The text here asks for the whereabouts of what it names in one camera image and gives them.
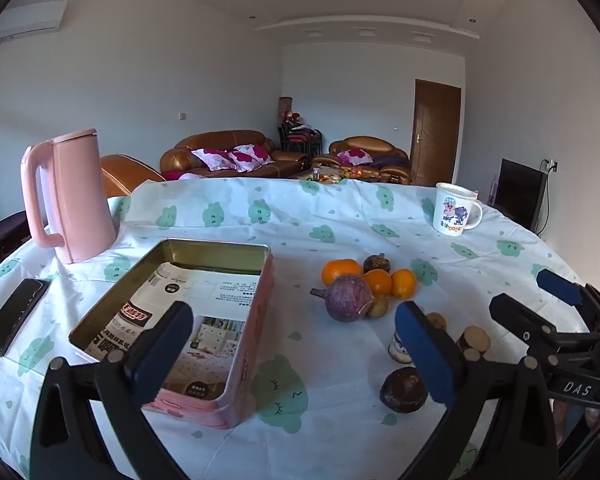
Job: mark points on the dark purple padded chair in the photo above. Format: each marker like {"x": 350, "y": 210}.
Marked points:
{"x": 2, "y": 235}

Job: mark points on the white magenta flower pillow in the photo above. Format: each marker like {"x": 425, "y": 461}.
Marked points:
{"x": 250, "y": 156}
{"x": 212, "y": 158}

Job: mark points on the person's right hand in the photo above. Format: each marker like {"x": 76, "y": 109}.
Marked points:
{"x": 592, "y": 417}

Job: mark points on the tall patterned floor vase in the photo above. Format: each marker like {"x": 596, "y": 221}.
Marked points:
{"x": 285, "y": 107}

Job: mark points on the printed paper leaflet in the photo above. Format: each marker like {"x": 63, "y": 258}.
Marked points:
{"x": 215, "y": 300}

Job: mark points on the brown root piece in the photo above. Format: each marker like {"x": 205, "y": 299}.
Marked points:
{"x": 436, "y": 321}

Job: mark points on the pink metal tin box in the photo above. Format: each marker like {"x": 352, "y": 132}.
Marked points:
{"x": 252, "y": 340}

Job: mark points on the white wall air conditioner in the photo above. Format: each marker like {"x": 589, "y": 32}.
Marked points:
{"x": 30, "y": 22}

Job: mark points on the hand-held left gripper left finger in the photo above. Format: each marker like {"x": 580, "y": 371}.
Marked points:
{"x": 165, "y": 345}

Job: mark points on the brown wooden door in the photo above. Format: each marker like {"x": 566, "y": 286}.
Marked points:
{"x": 435, "y": 130}

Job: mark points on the medium orange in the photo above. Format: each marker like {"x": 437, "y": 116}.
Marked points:
{"x": 380, "y": 282}

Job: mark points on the large orange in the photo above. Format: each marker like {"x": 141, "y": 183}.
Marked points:
{"x": 337, "y": 270}

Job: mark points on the small magenta flower pillow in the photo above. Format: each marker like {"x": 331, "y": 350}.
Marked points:
{"x": 358, "y": 156}

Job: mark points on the dark stacked chairs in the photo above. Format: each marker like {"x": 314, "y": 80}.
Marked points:
{"x": 300, "y": 140}

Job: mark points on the small tan root piece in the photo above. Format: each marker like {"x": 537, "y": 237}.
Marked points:
{"x": 472, "y": 355}

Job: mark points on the black television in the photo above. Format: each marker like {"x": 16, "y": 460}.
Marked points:
{"x": 520, "y": 190}

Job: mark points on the brown kiwi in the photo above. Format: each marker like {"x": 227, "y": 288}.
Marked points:
{"x": 379, "y": 307}

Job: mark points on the black smartphone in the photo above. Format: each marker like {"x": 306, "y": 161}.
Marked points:
{"x": 15, "y": 315}

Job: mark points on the purple blanket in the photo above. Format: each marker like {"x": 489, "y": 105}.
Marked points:
{"x": 391, "y": 161}

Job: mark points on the small orange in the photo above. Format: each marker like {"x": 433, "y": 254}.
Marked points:
{"x": 405, "y": 283}

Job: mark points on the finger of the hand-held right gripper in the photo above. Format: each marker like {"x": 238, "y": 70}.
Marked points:
{"x": 520, "y": 320}
{"x": 555, "y": 280}

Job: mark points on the brown leather armchair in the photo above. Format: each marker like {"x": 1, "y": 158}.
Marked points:
{"x": 125, "y": 172}

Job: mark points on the small white-topped can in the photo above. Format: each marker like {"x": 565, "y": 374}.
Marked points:
{"x": 399, "y": 352}

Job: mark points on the coffee table with snacks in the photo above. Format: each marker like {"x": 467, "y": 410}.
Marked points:
{"x": 335, "y": 176}

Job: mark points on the dark brown mangosteen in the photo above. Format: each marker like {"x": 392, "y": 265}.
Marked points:
{"x": 377, "y": 263}

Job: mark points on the white cartoon printed mug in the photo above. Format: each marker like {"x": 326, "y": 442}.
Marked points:
{"x": 452, "y": 210}

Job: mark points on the dark purple passion fruit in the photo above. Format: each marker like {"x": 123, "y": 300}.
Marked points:
{"x": 402, "y": 390}

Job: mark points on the pink electric kettle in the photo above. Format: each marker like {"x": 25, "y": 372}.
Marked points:
{"x": 80, "y": 200}

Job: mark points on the white green-cloud printed tablecloth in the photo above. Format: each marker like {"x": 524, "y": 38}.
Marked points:
{"x": 305, "y": 230}

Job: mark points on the long brown leather sofa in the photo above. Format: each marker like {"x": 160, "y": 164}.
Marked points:
{"x": 220, "y": 142}

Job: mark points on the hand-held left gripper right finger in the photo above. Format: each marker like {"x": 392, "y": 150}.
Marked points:
{"x": 425, "y": 350}

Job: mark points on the purple round radish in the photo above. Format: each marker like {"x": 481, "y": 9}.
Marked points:
{"x": 347, "y": 299}

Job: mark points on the short brown leather sofa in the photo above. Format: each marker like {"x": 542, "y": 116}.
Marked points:
{"x": 365, "y": 144}

